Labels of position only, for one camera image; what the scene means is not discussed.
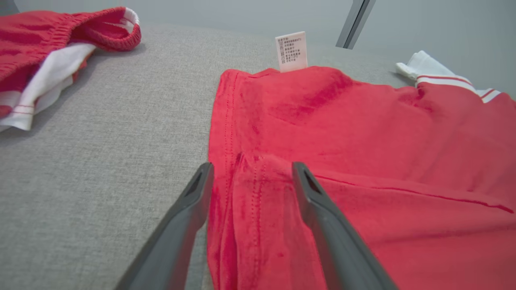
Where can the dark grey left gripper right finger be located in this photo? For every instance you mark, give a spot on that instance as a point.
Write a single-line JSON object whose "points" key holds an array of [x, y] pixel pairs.
{"points": [[342, 253]]}

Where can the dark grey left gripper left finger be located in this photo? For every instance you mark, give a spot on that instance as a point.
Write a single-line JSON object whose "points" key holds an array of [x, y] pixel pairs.
{"points": [[173, 241]]}

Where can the red shorts with white stripe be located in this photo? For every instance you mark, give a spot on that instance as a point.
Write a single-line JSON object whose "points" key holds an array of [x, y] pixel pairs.
{"points": [[28, 36]]}

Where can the red shirt with white sleeves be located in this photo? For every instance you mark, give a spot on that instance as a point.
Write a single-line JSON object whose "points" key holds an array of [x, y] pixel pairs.
{"points": [[363, 141]]}

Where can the grey vertical metal post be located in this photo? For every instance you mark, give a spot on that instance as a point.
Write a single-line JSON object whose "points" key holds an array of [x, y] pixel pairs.
{"points": [[354, 20]]}

